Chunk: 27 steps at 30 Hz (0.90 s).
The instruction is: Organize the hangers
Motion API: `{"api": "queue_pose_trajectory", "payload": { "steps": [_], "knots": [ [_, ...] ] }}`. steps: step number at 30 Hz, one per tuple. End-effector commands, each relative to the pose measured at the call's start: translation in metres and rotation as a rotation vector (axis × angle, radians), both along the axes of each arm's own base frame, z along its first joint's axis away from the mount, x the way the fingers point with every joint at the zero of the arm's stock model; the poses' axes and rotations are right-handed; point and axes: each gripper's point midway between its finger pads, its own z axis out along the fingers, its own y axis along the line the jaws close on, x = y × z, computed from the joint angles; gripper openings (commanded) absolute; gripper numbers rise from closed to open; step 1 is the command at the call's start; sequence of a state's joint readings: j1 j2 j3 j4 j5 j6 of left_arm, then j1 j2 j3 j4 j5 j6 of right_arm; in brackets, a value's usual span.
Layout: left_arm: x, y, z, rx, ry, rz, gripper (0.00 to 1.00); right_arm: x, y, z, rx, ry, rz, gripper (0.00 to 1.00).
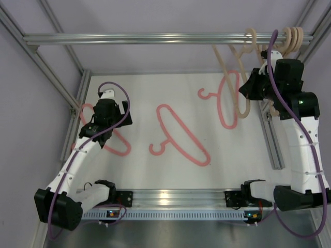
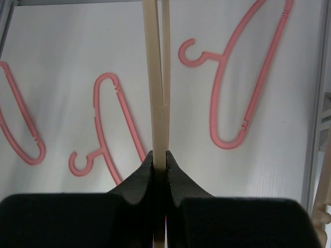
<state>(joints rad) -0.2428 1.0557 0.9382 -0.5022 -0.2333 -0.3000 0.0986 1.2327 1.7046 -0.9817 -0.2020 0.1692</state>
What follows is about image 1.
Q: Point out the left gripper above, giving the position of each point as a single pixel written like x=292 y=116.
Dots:
x=125 y=113

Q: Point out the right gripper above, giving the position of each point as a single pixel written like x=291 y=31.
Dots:
x=253 y=84

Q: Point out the pink hanger pile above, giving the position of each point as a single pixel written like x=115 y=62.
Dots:
x=231 y=79
x=179 y=136

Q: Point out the beige hanger with right hook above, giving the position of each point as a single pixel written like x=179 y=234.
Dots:
x=293 y=41

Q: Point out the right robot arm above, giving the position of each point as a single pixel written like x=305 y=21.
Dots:
x=297 y=133

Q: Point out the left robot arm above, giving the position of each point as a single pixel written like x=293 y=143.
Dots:
x=61 y=204

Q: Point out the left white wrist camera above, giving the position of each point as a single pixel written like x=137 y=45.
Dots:
x=107 y=94

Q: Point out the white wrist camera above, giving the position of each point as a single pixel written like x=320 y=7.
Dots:
x=275 y=55
x=107 y=94

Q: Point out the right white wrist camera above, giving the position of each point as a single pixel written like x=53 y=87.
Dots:
x=275 y=55

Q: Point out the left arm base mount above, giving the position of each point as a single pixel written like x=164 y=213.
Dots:
x=124 y=198

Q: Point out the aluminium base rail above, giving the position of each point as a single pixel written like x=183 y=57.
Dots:
x=203 y=198

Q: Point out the aluminium hanging rail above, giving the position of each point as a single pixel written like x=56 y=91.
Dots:
x=150 y=38

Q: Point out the perforated cable duct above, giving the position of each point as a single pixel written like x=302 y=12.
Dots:
x=130 y=214

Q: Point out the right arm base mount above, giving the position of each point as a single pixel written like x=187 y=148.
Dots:
x=237 y=199

